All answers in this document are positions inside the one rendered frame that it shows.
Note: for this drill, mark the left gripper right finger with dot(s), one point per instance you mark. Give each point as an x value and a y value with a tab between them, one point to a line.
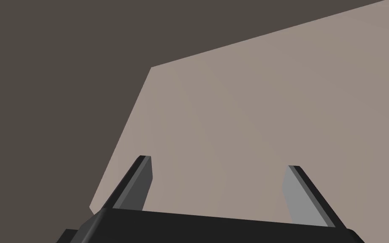
304	202

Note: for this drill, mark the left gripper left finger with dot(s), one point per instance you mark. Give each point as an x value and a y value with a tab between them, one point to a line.
134	189

